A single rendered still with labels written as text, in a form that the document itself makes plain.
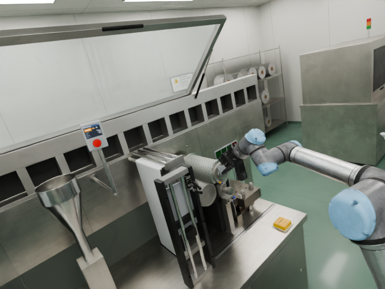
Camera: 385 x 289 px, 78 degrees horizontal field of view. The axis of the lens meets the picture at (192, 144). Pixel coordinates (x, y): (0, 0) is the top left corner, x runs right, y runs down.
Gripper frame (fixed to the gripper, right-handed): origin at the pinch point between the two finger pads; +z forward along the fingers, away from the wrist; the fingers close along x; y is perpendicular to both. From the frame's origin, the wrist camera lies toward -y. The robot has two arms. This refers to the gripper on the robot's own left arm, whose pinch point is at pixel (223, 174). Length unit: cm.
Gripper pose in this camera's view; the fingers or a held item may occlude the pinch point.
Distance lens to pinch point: 126.2
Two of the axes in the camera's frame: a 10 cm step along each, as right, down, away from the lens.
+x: -7.5, 3.5, -5.6
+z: -3.4, 5.2, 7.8
